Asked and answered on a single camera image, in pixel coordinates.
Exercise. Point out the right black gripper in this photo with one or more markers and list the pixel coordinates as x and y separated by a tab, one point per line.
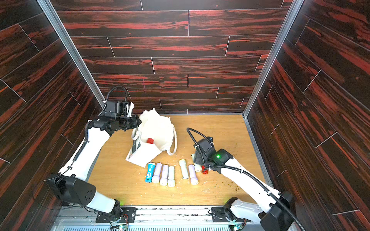
201	158

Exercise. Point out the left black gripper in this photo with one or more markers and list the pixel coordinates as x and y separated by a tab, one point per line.
136	124

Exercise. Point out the pale green flashlight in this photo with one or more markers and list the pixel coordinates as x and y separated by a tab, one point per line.
197	167

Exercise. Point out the red flashlight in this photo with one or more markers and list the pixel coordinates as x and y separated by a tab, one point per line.
150	140
204	170

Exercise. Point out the white floral canvas tote bag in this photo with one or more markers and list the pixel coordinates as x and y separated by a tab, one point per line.
161	130

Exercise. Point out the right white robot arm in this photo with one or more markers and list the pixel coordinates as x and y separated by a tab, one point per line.
273	210

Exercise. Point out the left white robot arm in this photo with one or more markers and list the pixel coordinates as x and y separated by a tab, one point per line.
71	183

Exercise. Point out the lavender flashlight right lower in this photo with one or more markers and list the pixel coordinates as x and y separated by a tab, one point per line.
193	177

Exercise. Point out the white flashlight far left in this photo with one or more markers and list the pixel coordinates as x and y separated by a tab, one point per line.
156	175

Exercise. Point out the blue flashlight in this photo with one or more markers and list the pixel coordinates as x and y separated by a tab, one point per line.
150	171

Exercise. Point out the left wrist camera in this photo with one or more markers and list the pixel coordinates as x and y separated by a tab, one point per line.
116	109

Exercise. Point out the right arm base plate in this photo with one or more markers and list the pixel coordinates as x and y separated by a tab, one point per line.
218	215

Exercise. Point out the aluminium front rail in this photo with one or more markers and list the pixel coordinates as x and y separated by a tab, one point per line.
152	218

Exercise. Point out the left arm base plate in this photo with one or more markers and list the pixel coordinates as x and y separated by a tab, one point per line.
122	215

